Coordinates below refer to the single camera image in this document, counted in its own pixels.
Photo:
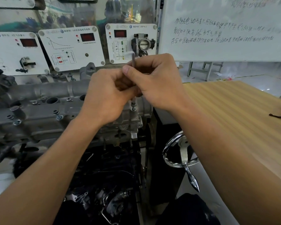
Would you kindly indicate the blue tape measure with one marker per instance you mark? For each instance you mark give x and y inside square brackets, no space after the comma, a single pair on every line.
[277,115]

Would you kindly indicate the person's left hand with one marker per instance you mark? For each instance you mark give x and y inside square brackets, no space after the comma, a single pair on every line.
[103,103]

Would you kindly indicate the white panel throttle body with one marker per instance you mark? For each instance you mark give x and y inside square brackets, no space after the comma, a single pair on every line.
[112,56]

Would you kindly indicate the white sensor training panel board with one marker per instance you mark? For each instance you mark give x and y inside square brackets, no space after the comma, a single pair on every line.
[14,18]

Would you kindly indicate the person's black trousers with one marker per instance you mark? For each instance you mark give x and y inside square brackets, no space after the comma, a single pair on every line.
[189,210]

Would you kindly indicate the person's right forearm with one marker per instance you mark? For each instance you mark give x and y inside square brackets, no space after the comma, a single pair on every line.
[236,166]

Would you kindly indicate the white panel curve graph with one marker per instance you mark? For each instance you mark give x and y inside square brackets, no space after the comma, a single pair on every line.
[91,58]

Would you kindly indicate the white panel control module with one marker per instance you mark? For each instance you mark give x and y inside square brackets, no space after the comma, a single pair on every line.
[11,2]

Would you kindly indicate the chrome handwheel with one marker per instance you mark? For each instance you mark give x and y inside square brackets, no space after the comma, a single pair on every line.
[183,149]

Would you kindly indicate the large whiteboard on stand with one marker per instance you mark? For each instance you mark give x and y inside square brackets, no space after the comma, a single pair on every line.
[224,11]

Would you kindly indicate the person's left forearm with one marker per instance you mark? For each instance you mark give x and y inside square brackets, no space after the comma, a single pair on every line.
[37,178]

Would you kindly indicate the black throttle body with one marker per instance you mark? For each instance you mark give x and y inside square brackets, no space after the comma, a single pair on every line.
[144,44]

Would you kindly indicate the dark grey intake pipe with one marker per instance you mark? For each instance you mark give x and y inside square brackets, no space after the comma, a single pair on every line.
[118,203]

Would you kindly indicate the crumpled white plastic bag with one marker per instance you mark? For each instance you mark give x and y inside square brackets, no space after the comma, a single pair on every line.
[224,76]

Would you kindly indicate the white panel black lever sensor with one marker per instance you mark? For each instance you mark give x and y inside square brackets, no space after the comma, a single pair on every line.
[9,51]

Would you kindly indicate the grey metal engine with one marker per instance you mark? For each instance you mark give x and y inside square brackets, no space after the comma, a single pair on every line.
[37,124]

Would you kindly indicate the person's right hand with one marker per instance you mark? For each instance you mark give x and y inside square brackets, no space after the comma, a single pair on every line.
[164,86]

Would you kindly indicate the silver hex key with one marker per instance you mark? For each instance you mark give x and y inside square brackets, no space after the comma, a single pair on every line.
[133,59]

